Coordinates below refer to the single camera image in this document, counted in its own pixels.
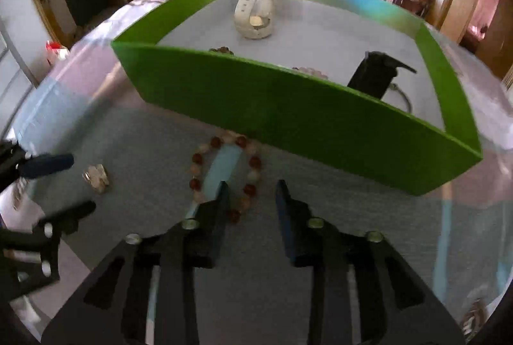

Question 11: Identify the green cardboard box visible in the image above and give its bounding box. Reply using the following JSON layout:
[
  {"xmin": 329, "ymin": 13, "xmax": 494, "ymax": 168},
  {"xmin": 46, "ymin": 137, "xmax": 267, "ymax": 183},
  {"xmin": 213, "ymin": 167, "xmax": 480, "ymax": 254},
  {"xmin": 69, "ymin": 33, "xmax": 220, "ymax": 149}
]
[{"xmin": 112, "ymin": 0, "xmax": 484, "ymax": 195}]

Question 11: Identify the white wrist watch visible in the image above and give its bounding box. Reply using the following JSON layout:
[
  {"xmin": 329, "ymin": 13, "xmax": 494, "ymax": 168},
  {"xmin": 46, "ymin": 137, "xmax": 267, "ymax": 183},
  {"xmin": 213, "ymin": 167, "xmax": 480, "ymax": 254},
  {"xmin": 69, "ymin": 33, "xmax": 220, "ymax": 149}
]
[{"xmin": 234, "ymin": 0, "xmax": 275, "ymax": 40}]

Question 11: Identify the red and white bag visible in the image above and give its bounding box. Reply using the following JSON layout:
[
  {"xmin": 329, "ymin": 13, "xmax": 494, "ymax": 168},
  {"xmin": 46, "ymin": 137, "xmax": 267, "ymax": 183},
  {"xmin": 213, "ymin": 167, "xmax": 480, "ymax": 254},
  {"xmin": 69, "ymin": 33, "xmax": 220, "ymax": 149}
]
[{"xmin": 45, "ymin": 41, "xmax": 70, "ymax": 67}]

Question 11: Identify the red and white bead bracelet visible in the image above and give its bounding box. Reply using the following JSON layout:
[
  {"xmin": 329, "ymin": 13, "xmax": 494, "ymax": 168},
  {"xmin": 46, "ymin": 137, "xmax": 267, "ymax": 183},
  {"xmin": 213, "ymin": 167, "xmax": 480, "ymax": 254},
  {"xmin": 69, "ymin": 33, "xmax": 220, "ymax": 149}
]
[{"xmin": 188, "ymin": 130, "xmax": 264, "ymax": 225}]

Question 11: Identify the black wrist watch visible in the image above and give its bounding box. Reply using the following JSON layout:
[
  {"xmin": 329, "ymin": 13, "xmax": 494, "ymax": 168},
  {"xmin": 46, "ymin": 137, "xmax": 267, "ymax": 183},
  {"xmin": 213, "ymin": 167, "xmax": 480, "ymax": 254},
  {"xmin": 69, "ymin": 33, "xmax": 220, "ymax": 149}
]
[{"xmin": 347, "ymin": 52, "xmax": 417, "ymax": 99}]

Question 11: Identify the plaid tablecloth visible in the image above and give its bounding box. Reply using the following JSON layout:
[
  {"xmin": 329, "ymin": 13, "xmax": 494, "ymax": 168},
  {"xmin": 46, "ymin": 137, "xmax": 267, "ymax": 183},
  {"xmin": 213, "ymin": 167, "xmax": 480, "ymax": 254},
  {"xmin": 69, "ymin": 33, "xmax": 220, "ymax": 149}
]
[{"xmin": 1, "ymin": 0, "xmax": 512, "ymax": 344}]

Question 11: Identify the pink bead bracelet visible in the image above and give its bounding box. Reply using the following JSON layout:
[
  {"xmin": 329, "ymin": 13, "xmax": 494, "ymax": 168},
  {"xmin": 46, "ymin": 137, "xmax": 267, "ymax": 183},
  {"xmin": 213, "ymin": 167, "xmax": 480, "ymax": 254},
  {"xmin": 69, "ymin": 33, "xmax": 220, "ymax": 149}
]
[{"xmin": 292, "ymin": 65, "xmax": 330, "ymax": 80}]

